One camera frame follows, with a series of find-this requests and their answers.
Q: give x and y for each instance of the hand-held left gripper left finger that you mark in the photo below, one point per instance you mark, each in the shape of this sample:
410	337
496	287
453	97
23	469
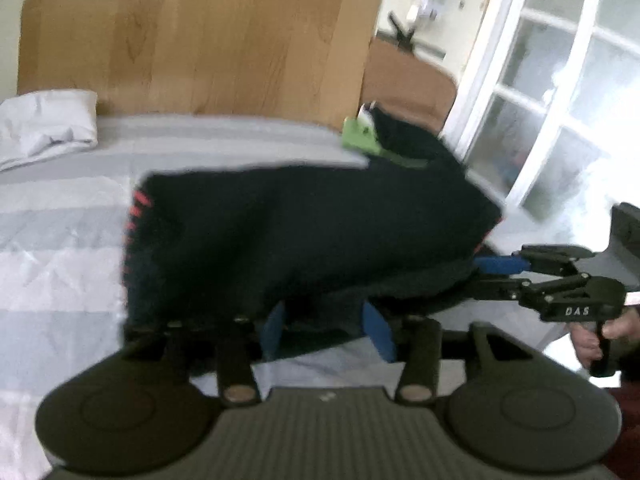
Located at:
272	332

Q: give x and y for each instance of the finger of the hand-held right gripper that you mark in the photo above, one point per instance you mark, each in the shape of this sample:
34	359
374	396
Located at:
505	290
500	265

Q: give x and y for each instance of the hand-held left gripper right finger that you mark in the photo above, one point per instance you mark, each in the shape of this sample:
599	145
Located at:
377	332

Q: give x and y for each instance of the black reindeer pattern sweater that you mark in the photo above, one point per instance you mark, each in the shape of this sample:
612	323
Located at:
300	230

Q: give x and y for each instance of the person's right hand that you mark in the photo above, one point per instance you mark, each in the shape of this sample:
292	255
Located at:
585	345

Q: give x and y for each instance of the person's dark red clothing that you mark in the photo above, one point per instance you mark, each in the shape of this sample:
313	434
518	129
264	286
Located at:
622	410

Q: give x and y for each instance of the black garment with green trim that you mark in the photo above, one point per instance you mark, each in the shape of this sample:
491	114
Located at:
405	137

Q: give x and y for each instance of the white framed glass door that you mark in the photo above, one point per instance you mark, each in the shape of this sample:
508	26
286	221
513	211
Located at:
550	85

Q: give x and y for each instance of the brown padded chair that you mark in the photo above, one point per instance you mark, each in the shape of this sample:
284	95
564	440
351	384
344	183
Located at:
410	85

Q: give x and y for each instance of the wooden headboard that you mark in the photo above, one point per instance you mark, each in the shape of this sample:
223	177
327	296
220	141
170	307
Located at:
200	35

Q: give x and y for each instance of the white pillow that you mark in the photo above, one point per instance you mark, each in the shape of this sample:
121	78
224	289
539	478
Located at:
45	125

